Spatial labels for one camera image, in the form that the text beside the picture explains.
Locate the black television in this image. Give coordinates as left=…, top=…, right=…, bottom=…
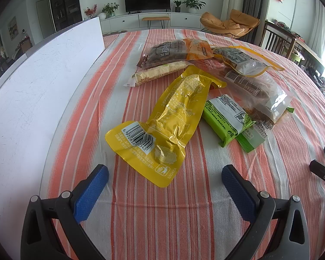
left=124, top=0, right=171, bottom=13

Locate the yellow-edged clear snack packet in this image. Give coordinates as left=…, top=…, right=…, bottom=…
left=211, top=46, right=285, bottom=76

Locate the long cream biscuit packet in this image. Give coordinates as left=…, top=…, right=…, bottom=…
left=124, top=61, right=194, bottom=87

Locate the yellow snack packet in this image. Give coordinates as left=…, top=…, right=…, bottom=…
left=105, top=65, right=227, bottom=188

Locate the white board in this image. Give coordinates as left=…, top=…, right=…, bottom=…
left=0, top=16, right=107, bottom=250

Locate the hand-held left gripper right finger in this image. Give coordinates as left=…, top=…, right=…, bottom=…
left=221, top=164, right=310, bottom=260

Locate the orange lounge chair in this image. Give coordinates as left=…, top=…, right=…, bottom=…
left=200, top=9, right=260, bottom=44

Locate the red flower arrangement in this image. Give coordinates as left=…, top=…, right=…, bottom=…
left=84, top=4, right=98, bottom=19

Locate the dark wooden chair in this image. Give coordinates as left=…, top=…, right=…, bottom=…
left=258, top=20, right=298, bottom=59

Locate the large plant in white pot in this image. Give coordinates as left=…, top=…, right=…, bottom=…
left=182, top=0, right=206, bottom=14

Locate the pale green snack packet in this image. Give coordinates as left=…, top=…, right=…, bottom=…
left=236, top=107, right=295, bottom=153

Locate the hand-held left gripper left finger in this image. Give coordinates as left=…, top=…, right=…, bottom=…
left=20, top=164, right=109, bottom=260

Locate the wooden bench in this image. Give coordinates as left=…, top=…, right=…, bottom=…
left=141, top=16, right=171, bottom=29

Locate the framed wall picture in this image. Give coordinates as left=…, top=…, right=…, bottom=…
left=8, top=16, right=19, bottom=38

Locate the orange and brown snack packet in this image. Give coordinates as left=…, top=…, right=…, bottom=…
left=137, top=38, right=215, bottom=68

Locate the dark display cabinet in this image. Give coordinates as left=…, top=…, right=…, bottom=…
left=48, top=0, right=83, bottom=33

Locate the clear bag of brown bars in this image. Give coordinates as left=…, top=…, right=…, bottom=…
left=206, top=65, right=295, bottom=125

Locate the white television cabinet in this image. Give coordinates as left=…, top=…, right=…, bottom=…
left=100, top=12, right=206, bottom=34

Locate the orange striped tablecloth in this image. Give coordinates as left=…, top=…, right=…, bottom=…
left=39, top=28, right=325, bottom=260

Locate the green potted plant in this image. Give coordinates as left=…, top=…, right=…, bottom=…
left=101, top=2, right=120, bottom=18

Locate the cluttered wooden side table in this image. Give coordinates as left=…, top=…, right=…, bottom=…
left=295, top=19, right=325, bottom=101

